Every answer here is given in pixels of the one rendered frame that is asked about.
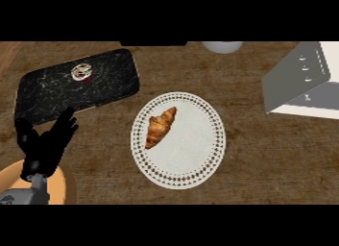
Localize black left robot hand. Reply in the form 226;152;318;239
13;106;80;183

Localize white oval placemat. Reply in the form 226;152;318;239
130;91;227;190

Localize grey and white tiered shelf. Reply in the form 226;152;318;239
261;40;339;122

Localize orange round plate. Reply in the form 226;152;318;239
0;159;78;206

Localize black marble cutting board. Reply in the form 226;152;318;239
13;48;142;126

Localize white frosted cupcake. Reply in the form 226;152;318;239
69;62;94;83

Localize brown croissant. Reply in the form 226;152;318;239
143;106;178;150

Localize white round cup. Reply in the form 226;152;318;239
200;40;245;55

